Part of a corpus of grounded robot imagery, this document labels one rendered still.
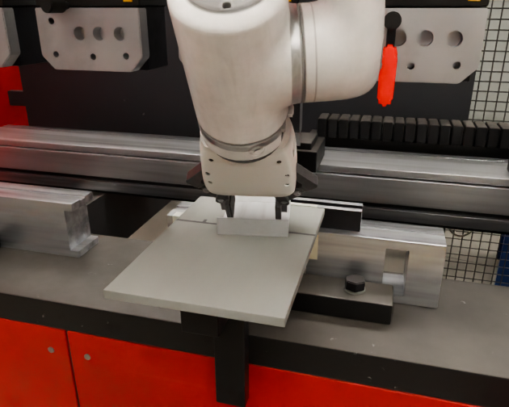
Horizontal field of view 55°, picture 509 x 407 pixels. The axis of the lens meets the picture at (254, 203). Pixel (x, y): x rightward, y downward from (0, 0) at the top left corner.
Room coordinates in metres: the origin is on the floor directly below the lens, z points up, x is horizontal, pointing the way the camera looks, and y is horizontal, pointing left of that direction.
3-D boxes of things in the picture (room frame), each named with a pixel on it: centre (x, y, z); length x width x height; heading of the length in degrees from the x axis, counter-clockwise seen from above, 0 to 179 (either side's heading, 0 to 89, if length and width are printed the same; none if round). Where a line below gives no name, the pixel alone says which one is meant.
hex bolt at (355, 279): (0.56, -0.13, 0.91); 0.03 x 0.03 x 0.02
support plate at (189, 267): (0.51, 0.03, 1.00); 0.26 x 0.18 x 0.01; 165
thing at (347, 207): (0.65, -0.05, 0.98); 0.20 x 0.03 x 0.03; 75
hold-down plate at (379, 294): (0.59, -0.04, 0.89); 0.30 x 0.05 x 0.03; 75
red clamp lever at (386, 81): (0.55, -0.15, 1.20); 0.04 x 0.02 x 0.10; 165
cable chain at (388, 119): (0.99, -0.32, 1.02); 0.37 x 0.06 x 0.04; 75
